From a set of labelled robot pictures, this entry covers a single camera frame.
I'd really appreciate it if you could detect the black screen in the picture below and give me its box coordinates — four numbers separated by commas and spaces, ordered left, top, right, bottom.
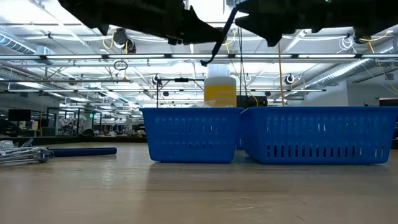
379, 98, 398, 108

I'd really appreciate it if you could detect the yellow hanging cable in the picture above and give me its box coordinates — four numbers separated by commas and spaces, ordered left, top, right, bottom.
277, 42, 285, 108

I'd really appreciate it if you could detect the white coiled cable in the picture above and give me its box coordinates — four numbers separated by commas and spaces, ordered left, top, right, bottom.
338, 35, 355, 54

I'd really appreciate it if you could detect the navy disposable razor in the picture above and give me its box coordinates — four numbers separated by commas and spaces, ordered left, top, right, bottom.
49, 146, 118, 158
200, 6, 239, 67

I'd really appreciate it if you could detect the black thin metal stand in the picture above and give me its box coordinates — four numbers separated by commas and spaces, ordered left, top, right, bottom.
156, 77, 205, 108

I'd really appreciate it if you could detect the black box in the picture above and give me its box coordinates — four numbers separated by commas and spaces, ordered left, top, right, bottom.
236, 95, 268, 108

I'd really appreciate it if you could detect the black aluminium table frame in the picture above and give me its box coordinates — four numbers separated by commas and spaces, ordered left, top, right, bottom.
0, 136, 147, 145

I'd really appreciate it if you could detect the narrow blue plastic basket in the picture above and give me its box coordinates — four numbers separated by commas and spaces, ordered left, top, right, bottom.
140, 107, 245, 164

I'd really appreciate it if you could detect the wide blue plastic basket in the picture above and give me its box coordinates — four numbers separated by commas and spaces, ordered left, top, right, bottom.
239, 106, 398, 166

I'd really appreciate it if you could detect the long ceiling light bar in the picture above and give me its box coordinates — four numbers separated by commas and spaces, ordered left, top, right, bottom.
0, 53, 398, 60

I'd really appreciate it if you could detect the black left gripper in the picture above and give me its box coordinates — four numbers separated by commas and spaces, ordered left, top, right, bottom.
124, 0, 225, 46

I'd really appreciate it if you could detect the ribbed ventilation duct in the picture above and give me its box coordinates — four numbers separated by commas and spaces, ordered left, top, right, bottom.
0, 32, 38, 55

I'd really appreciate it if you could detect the black hanging cable loop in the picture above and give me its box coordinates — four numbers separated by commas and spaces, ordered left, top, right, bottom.
113, 60, 129, 72

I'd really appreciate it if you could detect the black computer monitor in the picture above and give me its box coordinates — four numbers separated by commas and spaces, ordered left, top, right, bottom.
7, 108, 32, 123

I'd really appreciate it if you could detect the yellow wipes canister white lid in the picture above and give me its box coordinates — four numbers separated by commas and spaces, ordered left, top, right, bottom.
203, 63, 237, 108

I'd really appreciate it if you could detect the black framed glass enclosure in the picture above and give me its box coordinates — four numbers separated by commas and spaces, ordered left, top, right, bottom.
46, 107, 103, 137

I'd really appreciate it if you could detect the silver ventilation duct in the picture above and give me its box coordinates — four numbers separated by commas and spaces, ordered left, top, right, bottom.
306, 37, 398, 91

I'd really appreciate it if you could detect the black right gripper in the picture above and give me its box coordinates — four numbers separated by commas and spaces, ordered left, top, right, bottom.
234, 0, 358, 48

